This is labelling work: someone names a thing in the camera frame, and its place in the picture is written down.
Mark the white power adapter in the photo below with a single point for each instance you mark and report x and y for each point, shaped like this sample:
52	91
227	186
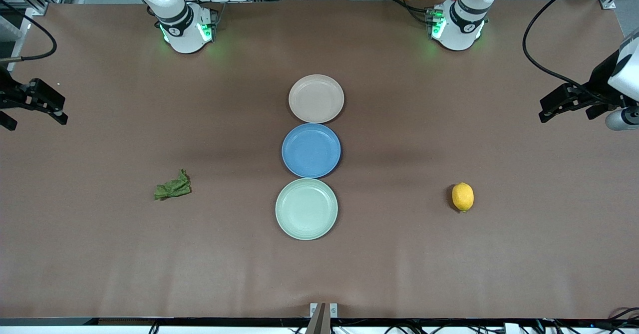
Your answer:
511	329

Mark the blue plate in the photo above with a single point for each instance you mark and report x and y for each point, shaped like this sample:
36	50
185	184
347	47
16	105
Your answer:
311	150

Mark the beige plate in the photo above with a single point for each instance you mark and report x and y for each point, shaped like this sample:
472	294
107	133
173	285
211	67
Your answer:
316	98

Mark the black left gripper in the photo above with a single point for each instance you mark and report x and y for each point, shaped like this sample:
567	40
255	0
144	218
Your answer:
600	82

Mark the green lettuce leaf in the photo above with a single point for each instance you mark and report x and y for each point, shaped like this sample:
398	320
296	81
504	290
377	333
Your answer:
173	188

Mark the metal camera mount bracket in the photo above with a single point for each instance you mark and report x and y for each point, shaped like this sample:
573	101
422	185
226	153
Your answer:
319	316

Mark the pale green plate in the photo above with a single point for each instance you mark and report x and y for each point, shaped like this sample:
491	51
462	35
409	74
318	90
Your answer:
306	209

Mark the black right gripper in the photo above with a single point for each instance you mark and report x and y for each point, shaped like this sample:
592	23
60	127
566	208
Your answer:
7	93

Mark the yellow lemon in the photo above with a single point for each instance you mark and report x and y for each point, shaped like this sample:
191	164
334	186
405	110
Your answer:
463	196

